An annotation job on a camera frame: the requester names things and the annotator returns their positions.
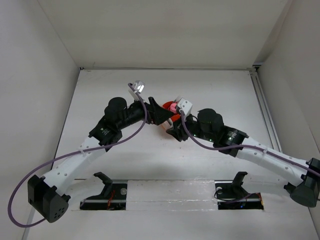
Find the pink glue bottle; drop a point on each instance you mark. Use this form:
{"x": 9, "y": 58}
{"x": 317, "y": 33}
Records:
{"x": 172, "y": 108}

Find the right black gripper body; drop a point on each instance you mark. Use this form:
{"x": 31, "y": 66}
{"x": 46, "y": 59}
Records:
{"x": 193, "y": 126}

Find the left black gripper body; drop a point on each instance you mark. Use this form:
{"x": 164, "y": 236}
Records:
{"x": 135, "y": 113}

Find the orange round compartment container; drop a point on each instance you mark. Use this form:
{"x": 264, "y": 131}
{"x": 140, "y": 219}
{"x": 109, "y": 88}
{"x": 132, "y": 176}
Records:
{"x": 168, "y": 105}

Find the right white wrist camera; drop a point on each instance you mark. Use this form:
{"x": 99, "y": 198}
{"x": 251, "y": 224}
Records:
{"x": 183, "y": 106}

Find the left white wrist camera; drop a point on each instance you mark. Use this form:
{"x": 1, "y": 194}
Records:
{"x": 136, "y": 89}

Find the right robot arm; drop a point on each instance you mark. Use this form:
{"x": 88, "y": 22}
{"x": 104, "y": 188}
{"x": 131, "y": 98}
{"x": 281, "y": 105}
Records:
{"x": 207, "y": 129}

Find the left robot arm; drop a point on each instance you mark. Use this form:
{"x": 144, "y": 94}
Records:
{"x": 52, "y": 193}

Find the aluminium frame rail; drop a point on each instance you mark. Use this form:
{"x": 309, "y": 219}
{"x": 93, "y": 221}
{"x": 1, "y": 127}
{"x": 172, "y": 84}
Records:
{"x": 266, "y": 114}

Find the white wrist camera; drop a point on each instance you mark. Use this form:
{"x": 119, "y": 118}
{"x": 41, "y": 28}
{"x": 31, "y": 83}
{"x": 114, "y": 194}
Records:
{"x": 136, "y": 89}
{"x": 183, "y": 106}

